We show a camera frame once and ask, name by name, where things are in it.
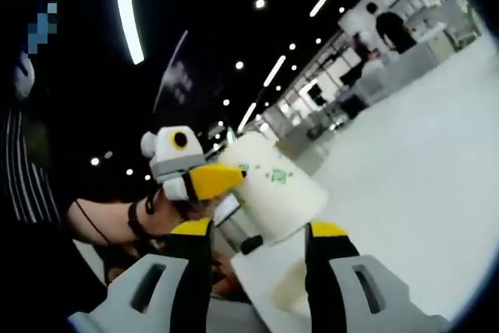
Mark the short ceiling light strip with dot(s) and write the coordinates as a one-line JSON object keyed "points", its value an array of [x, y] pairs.
{"points": [[274, 70], [247, 116]]}

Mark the green print paper cup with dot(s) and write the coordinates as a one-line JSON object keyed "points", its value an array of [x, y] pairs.
{"points": [[273, 200]]}

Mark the white chest-worn device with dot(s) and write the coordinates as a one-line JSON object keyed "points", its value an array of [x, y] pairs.
{"points": [[24, 79]]}

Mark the group of round ceiling downlights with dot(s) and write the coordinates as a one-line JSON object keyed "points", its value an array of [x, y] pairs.
{"points": [[260, 2]]}

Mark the person's left hand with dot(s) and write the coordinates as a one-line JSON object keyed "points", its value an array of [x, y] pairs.
{"points": [[175, 214]]}

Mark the black screen on stand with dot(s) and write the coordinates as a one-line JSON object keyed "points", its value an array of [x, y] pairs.
{"points": [[316, 93]]}

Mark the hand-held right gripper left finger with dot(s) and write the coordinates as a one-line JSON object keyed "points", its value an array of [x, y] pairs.
{"points": [[191, 266]]}

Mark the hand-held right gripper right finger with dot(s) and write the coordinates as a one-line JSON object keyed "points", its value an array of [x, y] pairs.
{"points": [[323, 270]]}

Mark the long ceiling light strip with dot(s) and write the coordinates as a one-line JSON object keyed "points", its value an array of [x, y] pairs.
{"points": [[126, 17]]}

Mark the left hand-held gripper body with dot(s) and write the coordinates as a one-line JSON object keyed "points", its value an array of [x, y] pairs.
{"points": [[175, 157]]}

